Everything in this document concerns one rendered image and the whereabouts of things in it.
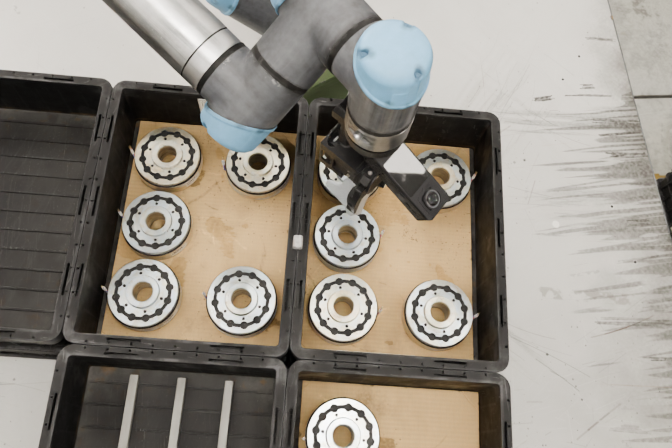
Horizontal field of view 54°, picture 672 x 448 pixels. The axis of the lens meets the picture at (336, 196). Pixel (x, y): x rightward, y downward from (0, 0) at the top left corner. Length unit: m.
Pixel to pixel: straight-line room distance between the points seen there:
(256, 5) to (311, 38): 0.42
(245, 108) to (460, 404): 0.56
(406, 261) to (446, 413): 0.23
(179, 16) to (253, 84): 0.11
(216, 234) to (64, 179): 0.26
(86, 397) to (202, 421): 0.17
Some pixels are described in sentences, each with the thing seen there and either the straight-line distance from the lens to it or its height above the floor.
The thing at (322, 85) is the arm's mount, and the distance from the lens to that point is 1.17.
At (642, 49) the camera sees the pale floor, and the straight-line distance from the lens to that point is 2.53.
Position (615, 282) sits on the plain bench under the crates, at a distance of 1.31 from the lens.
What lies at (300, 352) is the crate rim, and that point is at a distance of 0.91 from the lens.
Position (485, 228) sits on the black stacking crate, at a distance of 1.05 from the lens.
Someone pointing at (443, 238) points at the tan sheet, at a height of 0.83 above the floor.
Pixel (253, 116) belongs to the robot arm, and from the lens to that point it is 0.72.
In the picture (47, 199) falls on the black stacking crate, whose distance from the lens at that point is 1.14.
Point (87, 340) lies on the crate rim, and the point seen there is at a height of 0.92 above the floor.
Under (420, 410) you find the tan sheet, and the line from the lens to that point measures 1.03.
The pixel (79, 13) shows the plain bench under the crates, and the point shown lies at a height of 0.70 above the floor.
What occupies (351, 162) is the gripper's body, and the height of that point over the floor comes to 1.10.
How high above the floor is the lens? 1.83
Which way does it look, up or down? 68 degrees down
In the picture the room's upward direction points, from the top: 11 degrees clockwise
